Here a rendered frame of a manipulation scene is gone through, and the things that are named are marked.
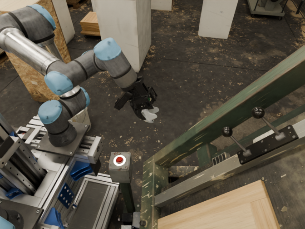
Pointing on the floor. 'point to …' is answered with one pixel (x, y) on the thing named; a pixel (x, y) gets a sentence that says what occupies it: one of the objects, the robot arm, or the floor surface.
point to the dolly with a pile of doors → (90, 25)
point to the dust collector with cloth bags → (266, 7)
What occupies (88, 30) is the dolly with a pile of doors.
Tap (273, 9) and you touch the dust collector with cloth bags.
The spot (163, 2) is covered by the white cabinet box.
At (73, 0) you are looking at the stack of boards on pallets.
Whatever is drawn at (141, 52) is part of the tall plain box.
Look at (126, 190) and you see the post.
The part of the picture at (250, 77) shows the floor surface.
